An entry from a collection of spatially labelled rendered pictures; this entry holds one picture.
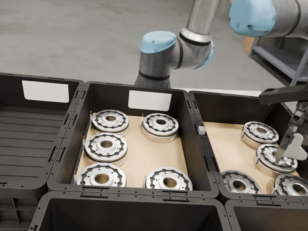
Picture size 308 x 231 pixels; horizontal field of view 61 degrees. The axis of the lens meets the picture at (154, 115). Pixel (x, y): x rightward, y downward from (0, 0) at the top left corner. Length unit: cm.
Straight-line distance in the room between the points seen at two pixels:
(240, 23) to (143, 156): 38
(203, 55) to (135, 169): 51
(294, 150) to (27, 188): 54
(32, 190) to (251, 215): 38
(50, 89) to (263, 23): 57
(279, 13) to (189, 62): 48
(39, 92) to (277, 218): 67
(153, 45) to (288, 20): 45
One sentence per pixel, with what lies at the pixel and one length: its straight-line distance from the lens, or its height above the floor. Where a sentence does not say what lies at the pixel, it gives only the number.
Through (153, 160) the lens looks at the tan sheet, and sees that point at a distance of 66.
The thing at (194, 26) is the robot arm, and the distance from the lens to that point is 93.
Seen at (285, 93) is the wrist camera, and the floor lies 105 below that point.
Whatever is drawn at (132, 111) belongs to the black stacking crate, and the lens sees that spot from 81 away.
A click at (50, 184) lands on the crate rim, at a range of 48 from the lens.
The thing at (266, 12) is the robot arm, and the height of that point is 121.
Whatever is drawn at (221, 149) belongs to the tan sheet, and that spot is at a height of 83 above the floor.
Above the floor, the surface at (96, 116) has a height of 86.
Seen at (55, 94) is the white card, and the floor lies 88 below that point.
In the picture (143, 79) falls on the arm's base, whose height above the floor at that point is 88.
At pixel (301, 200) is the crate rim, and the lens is 57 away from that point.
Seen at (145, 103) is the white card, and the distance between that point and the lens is 79.
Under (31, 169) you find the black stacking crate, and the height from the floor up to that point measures 83.
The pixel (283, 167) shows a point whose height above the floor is 86.
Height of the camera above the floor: 128
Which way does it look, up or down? 33 degrees down
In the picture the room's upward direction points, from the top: 9 degrees clockwise
